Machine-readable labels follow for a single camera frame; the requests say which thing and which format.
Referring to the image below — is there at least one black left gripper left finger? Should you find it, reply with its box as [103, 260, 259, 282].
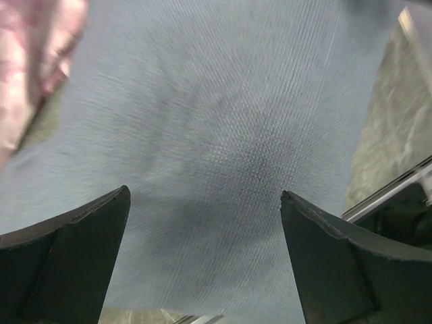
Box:
[1, 186, 130, 324]

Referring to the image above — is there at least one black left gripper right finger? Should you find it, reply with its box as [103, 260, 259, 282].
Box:
[281, 191, 431, 323]

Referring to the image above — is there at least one blue-grey pillowcase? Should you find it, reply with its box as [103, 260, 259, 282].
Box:
[1, 1, 404, 323]

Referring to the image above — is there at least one pink satin rose pillow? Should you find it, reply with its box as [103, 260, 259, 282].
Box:
[1, 0, 88, 165]

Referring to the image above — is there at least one aluminium frame rail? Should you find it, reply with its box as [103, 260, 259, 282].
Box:
[343, 4, 431, 222]

